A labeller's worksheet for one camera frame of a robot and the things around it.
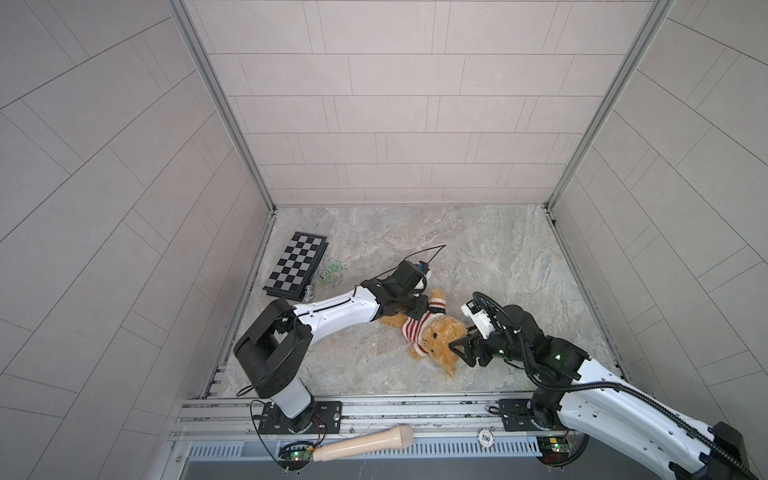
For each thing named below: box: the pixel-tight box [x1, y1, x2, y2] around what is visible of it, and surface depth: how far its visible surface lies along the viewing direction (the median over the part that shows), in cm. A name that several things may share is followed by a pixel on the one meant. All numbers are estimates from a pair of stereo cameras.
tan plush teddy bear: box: [378, 290, 467, 377], surface depth 74 cm
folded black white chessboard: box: [262, 231, 329, 302], surface depth 96 cm
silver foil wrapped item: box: [304, 284, 314, 303], surface depth 94 cm
